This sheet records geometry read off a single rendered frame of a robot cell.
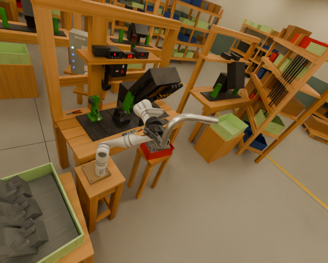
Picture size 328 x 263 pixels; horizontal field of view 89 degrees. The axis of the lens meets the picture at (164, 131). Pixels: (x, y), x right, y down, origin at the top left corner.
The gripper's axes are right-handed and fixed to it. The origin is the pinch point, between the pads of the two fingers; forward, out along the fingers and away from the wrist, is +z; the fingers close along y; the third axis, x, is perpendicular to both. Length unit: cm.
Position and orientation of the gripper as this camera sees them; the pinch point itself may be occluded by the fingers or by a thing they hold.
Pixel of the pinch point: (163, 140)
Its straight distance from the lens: 70.6
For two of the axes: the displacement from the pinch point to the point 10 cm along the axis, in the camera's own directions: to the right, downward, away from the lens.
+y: -8.9, -0.1, -4.6
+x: 2.6, -8.4, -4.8
